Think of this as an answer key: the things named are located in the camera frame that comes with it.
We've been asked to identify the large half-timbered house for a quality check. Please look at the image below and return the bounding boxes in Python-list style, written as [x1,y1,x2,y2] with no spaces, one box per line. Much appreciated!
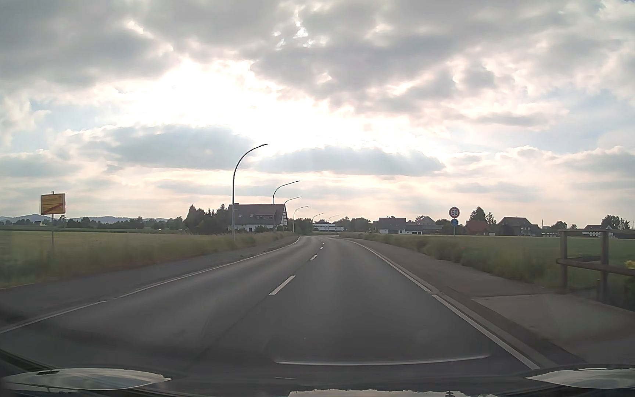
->
[227,203,290,233]

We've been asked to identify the group of dark-roofed houses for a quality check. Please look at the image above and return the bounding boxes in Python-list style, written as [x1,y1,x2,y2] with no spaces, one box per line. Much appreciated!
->
[374,215,444,236]

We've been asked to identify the row of lamp posts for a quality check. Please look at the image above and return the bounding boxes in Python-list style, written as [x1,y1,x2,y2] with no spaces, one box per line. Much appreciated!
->
[232,143,339,239]

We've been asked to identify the road markings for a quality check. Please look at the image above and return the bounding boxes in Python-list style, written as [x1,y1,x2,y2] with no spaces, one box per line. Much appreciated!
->
[0,236,541,370]

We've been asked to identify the grey asphalt road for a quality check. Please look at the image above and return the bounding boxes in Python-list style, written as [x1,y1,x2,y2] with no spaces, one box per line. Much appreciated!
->
[0,235,544,377]

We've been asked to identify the clump of dark trees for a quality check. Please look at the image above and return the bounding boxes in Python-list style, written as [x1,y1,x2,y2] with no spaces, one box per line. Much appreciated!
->
[183,203,231,236]

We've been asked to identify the car's own bonnet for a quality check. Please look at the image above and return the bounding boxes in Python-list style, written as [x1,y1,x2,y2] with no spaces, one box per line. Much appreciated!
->
[0,361,635,397]

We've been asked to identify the dark-roofed house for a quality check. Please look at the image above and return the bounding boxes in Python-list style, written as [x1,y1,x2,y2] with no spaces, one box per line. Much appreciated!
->
[496,216,541,237]

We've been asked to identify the grey asphalt side path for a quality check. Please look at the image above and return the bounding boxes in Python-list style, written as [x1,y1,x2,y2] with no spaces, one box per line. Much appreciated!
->
[0,236,302,327]

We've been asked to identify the green grass field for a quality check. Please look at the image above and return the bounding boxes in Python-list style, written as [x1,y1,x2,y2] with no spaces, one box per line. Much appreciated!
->
[340,232,635,296]

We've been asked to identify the distant line of trees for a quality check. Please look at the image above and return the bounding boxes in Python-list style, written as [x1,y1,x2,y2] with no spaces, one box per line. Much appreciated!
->
[0,215,186,230]

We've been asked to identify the dry grass field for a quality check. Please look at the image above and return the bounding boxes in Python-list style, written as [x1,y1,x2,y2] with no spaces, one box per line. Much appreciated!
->
[0,229,297,292]

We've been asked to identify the yellow road sign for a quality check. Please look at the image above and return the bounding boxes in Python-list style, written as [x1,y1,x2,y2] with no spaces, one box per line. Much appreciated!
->
[40,191,67,250]

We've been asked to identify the grey paved pavement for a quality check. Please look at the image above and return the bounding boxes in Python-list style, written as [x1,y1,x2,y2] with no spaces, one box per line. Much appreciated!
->
[345,238,635,368]

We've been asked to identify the group of trees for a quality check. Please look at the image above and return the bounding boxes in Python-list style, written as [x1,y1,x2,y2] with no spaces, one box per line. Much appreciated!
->
[600,214,635,231]

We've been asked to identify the wooden rail fence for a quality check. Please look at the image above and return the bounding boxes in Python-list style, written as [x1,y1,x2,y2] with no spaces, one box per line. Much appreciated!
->
[556,229,635,320]

